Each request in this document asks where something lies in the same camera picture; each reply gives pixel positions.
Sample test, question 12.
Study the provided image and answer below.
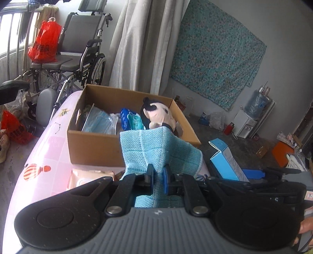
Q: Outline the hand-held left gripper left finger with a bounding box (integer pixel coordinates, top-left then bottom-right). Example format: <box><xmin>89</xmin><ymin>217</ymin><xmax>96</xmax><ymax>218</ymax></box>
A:
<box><xmin>62</xmin><ymin>164</ymin><xmax>155</xmax><ymax>217</ymax></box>

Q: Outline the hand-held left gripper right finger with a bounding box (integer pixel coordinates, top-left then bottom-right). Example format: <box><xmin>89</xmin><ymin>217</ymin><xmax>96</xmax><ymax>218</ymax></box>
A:
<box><xmin>162</xmin><ymin>164</ymin><xmax>255</xmax><ymax>217</ymax></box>

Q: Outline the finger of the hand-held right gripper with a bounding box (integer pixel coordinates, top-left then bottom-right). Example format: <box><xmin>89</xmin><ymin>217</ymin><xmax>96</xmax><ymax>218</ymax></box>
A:
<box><xmin>241</xmin><ymin>167</ymin><xmax>302</xmax><ymax>182</ymax></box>

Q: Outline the light blue paper box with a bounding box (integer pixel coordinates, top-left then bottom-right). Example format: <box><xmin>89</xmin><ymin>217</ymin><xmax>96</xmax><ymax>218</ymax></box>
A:
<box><xmin>209</xmin><ymin>138</ymin><xmax>250</xmax><ymax>182</ymax></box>

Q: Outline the light blue checked towel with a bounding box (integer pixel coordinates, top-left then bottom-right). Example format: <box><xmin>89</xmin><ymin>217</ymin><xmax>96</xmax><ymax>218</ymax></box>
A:
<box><xmin>120</xmin><ymin>127</ymin><xmax>203</xmax><ymax>208</ymax></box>

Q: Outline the blue and white tissue pack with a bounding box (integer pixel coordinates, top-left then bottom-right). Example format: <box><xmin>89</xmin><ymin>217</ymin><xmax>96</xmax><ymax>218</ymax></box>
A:
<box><xmin>120</xmin><ymin>108</ymin><xmax>146</xmax><ymax>131</ymax></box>

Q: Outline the brown cardboard box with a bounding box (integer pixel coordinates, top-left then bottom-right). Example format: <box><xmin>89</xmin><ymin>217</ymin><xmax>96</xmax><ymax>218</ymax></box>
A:
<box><xmin>67</xmin><ymin>84</ymin><xmax>201</xmax><ymax>168</ymax></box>

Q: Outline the black-haired plush doll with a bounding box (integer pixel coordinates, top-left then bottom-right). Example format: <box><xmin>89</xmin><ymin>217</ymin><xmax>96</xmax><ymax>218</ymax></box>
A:
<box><xmin>140</xmin><ymin>97</ymin><xmax>183</xmax><ymax>136</ymax></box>

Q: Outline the pack of blue face masks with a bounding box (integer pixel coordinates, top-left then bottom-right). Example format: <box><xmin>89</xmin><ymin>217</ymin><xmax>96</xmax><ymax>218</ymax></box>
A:
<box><xmin>82</xmin><ymin>104</ymin><xmax>119</xmax><ymax>135</ymax></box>

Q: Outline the person's right hand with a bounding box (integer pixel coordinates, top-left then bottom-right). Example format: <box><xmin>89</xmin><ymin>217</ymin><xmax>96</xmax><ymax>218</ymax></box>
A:
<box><xmin>293</xmin><ymin>215</ymin><xmax>313</xmax><ymax>246</ymax></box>

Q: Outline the small brown box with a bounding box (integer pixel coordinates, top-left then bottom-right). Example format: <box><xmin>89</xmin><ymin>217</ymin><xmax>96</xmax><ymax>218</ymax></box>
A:
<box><xmin>255</xmin><ymin>145</ymin><xmax>270</xmax><ymax>158</ymax></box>

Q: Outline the orange box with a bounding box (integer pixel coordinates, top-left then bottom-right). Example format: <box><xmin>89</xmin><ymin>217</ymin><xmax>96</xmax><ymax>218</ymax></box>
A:
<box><xmin>272</xmin><ymin>141</ymin><xmax>295</xmax><ymax>168</ymax></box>

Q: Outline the pile of printed papers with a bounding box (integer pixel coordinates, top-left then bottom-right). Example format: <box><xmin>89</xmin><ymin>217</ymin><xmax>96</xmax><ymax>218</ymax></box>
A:
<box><xmin>277</xmin><ymin>132</ymin><xmax>303</xmax><ymax>149</ymax></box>

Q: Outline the pink wet wipes pack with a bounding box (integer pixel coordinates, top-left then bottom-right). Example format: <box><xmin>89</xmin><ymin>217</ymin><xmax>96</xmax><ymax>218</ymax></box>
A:
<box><xmin>66</xmin><ymin>168</ymin><xmax>125</xmax><ymax>191</ymax></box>

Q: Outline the white metal rack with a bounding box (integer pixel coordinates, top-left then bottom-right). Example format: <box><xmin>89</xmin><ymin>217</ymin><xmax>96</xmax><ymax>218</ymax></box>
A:
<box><xmin>249</xmin><ymin>100</ymin><xmax>276</xmax><ymax>140</ymax></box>

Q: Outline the clear plastic bag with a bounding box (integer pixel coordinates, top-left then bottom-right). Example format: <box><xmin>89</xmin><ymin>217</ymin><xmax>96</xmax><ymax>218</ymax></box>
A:
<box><xmin>209</xmin><ymin>112</ymin><xmax>226</xmax><ymax>131</ymax></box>

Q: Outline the blue water jug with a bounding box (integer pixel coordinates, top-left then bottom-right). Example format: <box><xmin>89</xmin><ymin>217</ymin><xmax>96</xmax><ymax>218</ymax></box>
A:
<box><xmin>245</xmin><ymin>89</ymin><xmax>270</xmax><ymax>120</ymax></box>

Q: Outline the light grey curtain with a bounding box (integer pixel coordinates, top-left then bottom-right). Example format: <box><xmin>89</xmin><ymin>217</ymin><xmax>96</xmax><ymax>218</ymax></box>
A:
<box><xmin>109</xmin><ymin>0</ymin><xmax>190</xmax><ymax>96</ymax></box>

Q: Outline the red plastic bag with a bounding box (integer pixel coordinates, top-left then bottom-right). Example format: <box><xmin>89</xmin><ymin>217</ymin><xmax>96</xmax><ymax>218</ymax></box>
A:
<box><xmin>28</xmin><ymin>18</ymin><xmax>63</xmax><ymax>63</ymax></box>
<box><xmin>0</xmin><ymin>110</ymin><xmax>34</xmax><ymax>145</ymax></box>

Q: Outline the white and pink shoe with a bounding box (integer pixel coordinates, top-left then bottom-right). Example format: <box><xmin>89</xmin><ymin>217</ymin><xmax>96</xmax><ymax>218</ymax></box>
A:
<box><xmin>0</xmin><ymin>134</ymin><xmax>11</xmax><ymax>164</ymax></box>

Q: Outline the grey wheelchair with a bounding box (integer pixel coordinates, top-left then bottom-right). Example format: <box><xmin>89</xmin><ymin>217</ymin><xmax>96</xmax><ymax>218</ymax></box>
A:
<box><xmin>15</xmin><ymin>0</ymin><xmax>113</xmax><ymax>123</ymax></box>

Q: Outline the black cushioned pad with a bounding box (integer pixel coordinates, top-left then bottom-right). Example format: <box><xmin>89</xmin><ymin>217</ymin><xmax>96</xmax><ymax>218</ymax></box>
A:
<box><xmin>0</xmin><ymin>80</ymin><xmax>30</xmax><ymax>104</ymax></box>

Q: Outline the dark hanging fringe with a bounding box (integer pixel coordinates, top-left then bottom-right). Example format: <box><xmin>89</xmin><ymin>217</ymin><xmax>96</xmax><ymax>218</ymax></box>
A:
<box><xmin>20</xmin><ymin>11</ymin><xmax>32</xmax><ymax>43</ymax></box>

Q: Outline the metal window railing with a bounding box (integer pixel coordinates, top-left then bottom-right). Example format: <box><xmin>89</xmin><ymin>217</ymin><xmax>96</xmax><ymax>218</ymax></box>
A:
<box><xmin>0</xmin><ymin>10</ymin><xmax>42</xmax><ymax>74</ymax></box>

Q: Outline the teal floral wall cloth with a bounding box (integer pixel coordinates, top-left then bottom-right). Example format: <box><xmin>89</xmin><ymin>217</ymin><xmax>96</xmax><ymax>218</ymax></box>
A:
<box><xmin>170</xmin><ymin>0</ymin><xmax>267</xmax><ymax>112</ymax></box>

